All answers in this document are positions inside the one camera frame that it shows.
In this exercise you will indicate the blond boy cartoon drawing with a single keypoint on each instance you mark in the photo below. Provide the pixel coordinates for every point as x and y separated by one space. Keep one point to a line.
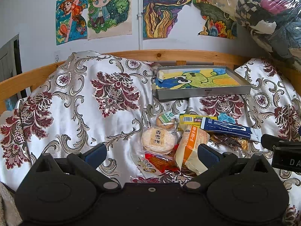
107 18

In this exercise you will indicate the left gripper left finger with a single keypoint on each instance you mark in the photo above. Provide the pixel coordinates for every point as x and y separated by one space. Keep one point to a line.
86 164

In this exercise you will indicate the dark dried snack packet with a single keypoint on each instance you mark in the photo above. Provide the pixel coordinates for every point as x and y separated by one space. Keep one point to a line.
225 140

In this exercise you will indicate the red clear snack packet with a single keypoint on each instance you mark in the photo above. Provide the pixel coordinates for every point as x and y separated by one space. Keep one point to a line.
154 164

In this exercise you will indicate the light blue snack packet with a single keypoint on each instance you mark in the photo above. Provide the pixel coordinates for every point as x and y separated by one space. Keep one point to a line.
226 118

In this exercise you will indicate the yellow snack bar packet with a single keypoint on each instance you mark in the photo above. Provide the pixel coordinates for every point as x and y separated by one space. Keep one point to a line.
191 119

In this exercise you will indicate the round rice cracker packet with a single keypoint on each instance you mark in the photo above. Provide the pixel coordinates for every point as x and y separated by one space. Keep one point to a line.
158 140

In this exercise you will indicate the plastic bag of clothes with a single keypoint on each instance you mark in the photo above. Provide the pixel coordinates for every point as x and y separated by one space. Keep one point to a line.
273 24

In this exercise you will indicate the girl cartoon drawing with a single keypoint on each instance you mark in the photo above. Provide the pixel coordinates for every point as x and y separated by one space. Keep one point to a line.
70 22

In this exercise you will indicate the round biscuit green label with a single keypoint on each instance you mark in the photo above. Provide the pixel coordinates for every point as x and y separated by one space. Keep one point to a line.
167 120

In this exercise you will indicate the grey door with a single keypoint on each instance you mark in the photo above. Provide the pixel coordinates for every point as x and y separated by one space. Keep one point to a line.
10 61

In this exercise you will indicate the floral satin sofa cover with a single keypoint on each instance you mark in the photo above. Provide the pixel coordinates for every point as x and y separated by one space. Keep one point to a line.
94 98

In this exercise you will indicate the gold candy packet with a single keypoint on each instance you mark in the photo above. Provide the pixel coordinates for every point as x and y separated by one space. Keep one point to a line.
244 143

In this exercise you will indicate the orange white bread packet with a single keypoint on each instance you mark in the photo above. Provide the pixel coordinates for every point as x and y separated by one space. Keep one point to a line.
187 152

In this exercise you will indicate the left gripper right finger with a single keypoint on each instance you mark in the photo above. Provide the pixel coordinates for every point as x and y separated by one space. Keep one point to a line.
217 165

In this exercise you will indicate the white wall pipe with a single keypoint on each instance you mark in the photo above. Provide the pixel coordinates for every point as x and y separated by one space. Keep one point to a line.
140 24

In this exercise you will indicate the torn flower drawing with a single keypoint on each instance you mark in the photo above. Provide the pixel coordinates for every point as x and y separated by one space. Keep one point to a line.
217 22

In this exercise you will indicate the grey tray with drawing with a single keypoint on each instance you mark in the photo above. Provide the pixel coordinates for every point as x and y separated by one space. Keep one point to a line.
178 82

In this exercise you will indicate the blue white biscuit box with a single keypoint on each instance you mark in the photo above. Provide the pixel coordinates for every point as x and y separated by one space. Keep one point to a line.
216 126

